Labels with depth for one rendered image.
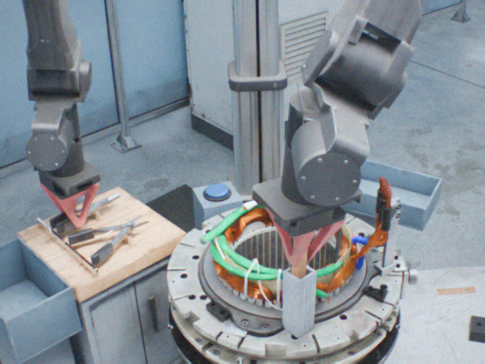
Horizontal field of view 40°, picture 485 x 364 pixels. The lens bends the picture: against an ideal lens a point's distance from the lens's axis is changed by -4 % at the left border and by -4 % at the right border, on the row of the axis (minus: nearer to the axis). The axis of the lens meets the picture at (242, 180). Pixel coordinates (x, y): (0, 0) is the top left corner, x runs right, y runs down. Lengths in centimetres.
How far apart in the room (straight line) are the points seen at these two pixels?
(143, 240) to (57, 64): 31
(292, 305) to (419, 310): 59
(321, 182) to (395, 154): 287
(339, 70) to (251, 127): 72
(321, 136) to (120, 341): 61
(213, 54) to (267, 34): 205
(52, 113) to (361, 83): 45
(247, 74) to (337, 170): 72
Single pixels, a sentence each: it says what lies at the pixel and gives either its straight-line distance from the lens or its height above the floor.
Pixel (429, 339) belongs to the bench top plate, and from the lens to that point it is 131.
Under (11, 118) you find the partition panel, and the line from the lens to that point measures 322.
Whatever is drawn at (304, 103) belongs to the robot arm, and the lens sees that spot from 66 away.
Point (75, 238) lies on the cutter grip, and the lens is 104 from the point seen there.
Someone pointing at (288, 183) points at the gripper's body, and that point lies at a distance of 70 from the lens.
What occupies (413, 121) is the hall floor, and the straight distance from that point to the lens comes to 381.
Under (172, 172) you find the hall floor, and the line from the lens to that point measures 331.
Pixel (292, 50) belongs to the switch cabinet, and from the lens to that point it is 334.
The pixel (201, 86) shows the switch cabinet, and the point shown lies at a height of 28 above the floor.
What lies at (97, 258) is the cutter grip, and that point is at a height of 109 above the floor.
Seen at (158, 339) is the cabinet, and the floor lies 88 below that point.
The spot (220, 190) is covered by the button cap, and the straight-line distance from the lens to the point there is 120.
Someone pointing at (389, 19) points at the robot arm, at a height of 149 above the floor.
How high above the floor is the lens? 169
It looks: 32 degrees down
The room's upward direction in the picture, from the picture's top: 2 degrees counter-clockwise
